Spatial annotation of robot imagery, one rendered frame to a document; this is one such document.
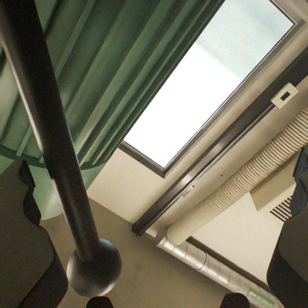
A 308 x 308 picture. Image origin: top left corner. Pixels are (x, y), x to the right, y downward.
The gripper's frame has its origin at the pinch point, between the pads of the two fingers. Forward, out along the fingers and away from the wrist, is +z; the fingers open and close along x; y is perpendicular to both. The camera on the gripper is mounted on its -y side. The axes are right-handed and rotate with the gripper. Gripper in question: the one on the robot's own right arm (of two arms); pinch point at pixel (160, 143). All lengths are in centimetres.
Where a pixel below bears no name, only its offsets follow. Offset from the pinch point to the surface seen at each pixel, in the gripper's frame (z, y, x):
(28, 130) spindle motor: 3.6, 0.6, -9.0
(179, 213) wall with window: 126, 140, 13
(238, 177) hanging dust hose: 111, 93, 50
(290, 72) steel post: 121, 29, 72
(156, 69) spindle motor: 6.9, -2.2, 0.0
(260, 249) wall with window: 115, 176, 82
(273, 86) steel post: 121, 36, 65
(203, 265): 103, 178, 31
